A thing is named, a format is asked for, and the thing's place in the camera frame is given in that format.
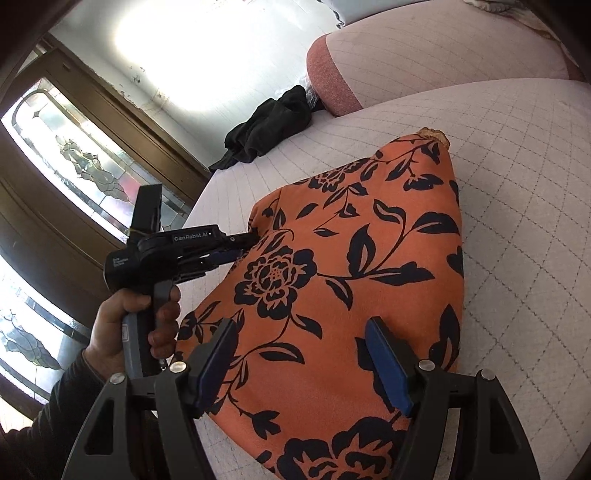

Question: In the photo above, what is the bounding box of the orange black floral blouse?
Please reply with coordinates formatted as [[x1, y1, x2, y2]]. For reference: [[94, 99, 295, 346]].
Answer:
[[176, 128, 464, 479]]

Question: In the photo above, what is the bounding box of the dark sleeved left forearm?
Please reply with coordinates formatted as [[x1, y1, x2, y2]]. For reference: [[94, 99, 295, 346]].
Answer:
[[1, 351, 104, 479]]

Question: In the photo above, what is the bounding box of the black clothes pile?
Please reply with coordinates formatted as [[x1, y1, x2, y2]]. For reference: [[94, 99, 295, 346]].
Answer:
[[208, 85, 325, 173]]

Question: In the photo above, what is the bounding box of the person's left hand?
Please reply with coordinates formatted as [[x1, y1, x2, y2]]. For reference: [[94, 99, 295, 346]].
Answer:
[[84, 286, 181, 380]]

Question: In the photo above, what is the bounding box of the stained glass wooden door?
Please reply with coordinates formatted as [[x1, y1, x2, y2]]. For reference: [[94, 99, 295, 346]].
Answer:
[[1, 36, 208, 418]]

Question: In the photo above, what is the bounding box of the grey pillow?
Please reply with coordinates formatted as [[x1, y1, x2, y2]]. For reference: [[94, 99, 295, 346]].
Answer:
[[320, 0, 422, 29]]

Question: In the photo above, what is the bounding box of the pink quilted bolster headboard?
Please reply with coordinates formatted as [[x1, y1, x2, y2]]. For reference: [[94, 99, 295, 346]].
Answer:
[[307, 1, 585, 116]]

